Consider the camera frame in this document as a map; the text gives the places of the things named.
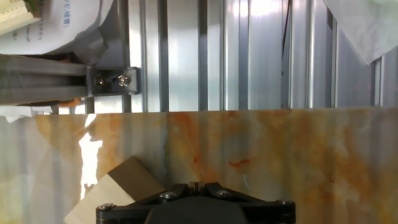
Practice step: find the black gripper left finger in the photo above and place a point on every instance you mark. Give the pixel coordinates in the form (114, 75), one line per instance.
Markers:
(124, 213)

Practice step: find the blue tissue pack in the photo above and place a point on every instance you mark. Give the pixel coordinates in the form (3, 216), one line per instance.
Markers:
(62, 25)

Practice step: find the orange marble pattern mat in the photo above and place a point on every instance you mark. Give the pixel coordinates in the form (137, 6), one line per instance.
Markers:
(280, 149)

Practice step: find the aluminium frame beam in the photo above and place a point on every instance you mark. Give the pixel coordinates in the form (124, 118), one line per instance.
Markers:
(40, 79)

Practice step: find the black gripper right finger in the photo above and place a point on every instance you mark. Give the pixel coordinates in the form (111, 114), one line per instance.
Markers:
(270, 213)

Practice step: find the crumpled white tissue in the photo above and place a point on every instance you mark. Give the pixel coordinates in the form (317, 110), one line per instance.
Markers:
(367, 25)

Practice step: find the light wooden block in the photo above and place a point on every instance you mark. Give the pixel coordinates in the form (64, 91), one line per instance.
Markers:
(102, 193)

